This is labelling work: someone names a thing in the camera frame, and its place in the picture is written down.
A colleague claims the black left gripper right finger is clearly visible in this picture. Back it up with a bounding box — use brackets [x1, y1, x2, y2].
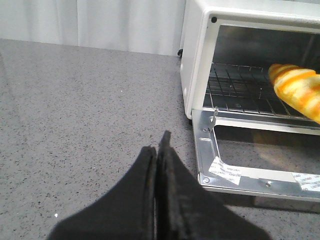
[155, 130, 271, 240]

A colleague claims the metal wire oven rack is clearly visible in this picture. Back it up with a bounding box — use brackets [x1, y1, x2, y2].
[203, 62, 313, 121]

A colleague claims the white Toshiba toaster oven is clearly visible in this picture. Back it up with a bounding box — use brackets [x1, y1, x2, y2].
[177, 0, 320, 126]

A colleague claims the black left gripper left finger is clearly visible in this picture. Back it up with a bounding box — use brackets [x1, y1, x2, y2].
[48, 146, 157, 240]

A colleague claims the white curtain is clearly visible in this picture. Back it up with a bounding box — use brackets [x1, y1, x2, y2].
[0, 0, 186, 56]

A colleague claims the yellow striped croissant bread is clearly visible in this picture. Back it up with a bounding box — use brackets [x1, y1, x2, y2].
[268, 63, 320, 123]

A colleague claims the white glass oven door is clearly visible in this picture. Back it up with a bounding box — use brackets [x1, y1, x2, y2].
[192, 110, 320, 213]

